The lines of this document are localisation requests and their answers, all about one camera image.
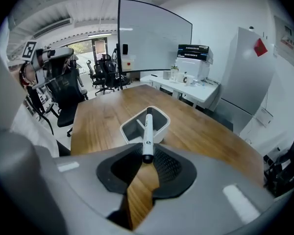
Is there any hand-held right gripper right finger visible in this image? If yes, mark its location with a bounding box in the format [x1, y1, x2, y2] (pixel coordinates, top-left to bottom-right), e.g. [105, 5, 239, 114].
[134, 142, 294, 235]

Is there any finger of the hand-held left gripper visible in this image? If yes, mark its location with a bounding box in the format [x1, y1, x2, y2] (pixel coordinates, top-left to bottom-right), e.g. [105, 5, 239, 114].
[31, 75, 64, 90]
[48, 47, 74, 59]

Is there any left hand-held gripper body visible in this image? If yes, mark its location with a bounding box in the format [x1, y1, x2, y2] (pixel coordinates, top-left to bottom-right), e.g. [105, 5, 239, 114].
[22, 41, 55, 72]

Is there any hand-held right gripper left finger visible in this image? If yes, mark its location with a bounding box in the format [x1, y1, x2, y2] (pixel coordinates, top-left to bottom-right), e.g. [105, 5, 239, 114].
[52, 142, 144, 235]

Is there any white marker with black cap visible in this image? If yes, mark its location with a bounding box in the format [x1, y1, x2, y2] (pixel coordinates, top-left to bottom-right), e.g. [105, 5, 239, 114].
[142, 107, 155, 164]

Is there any white pen holder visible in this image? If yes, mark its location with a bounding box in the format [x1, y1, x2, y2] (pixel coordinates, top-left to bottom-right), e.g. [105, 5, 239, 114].
[119, 105, 171, 145]

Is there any person's left forearm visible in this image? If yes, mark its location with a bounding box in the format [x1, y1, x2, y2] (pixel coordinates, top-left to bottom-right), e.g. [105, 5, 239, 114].
[8, 67, 25, 89]

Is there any black mesh office chair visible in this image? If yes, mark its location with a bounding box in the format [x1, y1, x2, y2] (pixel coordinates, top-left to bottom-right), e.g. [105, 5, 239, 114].
[44, 67, 89, 138]

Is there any red and white wristband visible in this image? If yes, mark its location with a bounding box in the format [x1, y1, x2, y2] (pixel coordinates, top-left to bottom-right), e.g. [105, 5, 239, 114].
[19, 63, 38, 88]

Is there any ceiling air conditioner unit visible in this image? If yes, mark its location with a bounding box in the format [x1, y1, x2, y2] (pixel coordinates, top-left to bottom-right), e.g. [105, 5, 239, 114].
[32, 18, 74, 39]

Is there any ceiling tube light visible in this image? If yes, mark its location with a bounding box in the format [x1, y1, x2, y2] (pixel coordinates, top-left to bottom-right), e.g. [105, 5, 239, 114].
[88, 32, 113, 38]

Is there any beige box with red button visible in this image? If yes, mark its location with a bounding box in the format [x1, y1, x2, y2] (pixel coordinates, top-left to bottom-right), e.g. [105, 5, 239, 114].
[121, 57, 134, 71]

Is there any large whiteboard on stand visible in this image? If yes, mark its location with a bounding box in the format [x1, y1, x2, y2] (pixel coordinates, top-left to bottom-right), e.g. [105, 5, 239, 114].
[117, 0, 194, 91]

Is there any white side desk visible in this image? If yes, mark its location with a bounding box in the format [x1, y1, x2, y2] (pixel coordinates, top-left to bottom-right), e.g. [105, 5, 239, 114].
[140, 73, 220, 109]

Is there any white mug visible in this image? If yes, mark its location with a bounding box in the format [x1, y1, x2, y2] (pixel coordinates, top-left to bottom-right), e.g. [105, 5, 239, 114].
[183, 74, 195, 86]

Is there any white storage box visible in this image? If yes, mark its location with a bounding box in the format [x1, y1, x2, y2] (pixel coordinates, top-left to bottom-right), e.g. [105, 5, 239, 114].
[175, 57, 210, 81]

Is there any black flat box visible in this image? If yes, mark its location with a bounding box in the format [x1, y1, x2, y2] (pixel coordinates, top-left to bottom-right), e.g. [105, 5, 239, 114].
[178, 44, 210, 54]
[176, 50, 214, 64]

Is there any red paper tag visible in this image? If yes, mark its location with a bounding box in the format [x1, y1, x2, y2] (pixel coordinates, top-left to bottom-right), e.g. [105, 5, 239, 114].
[253, 38, 269, 57]

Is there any white wall-mounted box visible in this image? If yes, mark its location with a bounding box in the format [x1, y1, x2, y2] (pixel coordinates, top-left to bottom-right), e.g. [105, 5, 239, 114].
[254, 107, 274, 128]

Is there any wall poster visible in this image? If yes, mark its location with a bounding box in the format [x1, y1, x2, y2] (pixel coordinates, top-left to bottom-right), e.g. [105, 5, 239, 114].
[273, 15, 294, 71]

